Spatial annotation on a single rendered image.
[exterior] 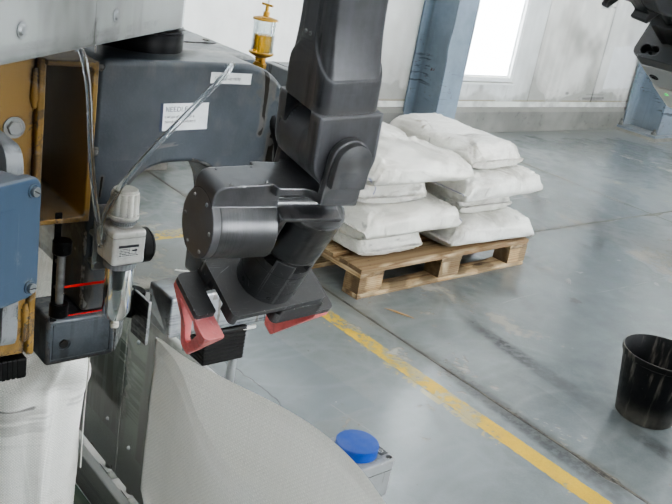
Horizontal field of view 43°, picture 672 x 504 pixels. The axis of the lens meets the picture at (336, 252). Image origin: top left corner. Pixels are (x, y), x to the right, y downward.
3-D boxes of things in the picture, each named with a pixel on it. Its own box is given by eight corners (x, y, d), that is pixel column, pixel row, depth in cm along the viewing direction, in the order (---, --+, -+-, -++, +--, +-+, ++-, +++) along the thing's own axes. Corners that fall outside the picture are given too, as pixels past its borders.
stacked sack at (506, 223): (537, 243, 448) (544, 216, 442) (449, 257, 405) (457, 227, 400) (476, 215, 477) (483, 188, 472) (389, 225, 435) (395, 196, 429)
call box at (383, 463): (388, 494, 119) (396, 458, 117) (344, 511, 114) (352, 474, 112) (351, 463, 125) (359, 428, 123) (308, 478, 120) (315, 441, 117)
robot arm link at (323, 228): (360, 222, 71) (335, 170, 73) (288, 223, 67) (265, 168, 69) (324, 272, 75) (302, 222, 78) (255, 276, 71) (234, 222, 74)
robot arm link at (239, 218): (379, 145, 66) (324, 104, 73) (248, 138, 60) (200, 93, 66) (339, 278, 71) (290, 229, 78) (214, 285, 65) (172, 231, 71)
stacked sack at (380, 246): (425, 252, 402) (430, 228, 397) (354, 262, 374) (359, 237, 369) (336, 204, 447) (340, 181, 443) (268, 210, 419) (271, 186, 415)
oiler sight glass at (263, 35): (276, 54, 97) (281, 23, 96) (258, 53, 96) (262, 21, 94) (264, 49, 99) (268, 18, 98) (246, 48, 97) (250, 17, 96)
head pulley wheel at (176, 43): (197, 58, 94) (199, 35, 93) (121, 55, 88) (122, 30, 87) (157, 41, 100) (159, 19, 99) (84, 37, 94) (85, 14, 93)
